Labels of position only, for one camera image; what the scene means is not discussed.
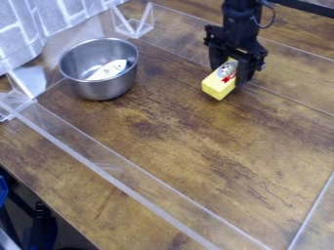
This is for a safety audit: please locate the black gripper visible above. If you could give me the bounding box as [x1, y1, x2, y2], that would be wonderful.
[204, 0, 267, 87]

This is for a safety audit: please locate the yellow butter block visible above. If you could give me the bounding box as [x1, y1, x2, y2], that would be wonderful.
[200, 59, 238, 101]

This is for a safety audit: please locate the stainless steel bowl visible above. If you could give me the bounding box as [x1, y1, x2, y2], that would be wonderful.
[58, 38, 139, 101]

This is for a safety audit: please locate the white fish toy in bowl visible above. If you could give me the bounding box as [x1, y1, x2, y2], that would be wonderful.
[87, 60, 127, 81]

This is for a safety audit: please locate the grey brick pattern cloth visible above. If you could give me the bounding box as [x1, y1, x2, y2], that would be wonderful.
[0, 0, 129, 76]

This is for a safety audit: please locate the clear acrylic barrier front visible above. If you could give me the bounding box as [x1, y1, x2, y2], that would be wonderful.
[0, 93, 271, 250]

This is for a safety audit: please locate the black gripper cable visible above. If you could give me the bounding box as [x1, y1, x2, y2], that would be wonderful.
[251, 0, 276, 29]

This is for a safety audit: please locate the clear acrylic triangular bracket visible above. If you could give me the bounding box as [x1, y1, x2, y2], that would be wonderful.
[111, 3, 153, 39]

